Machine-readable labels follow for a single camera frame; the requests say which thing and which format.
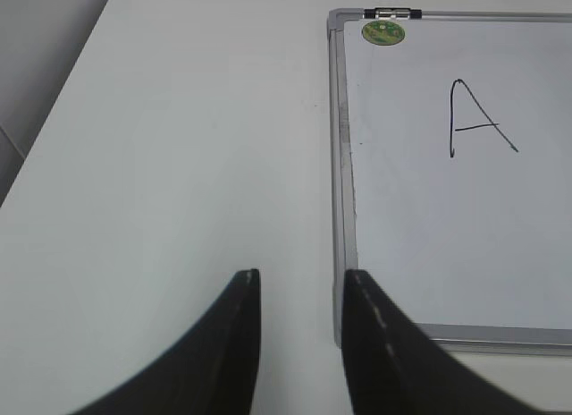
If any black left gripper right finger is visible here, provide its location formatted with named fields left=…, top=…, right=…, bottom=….
left=341, top=269, right=571, bottom=414

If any white board with grey frame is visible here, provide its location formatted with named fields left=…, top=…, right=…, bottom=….
left=328, top=8, right=571, bottom=333

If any round green sticker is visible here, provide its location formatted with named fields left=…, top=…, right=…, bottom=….
left=361, top=20, right=406, bottom=47

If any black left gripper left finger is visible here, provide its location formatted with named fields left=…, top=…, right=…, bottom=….
left=79, top=269, right=261, bottom=414

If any metal hanging clip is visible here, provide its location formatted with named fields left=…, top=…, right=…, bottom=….
left=363, top=7, right=423, bottom=20

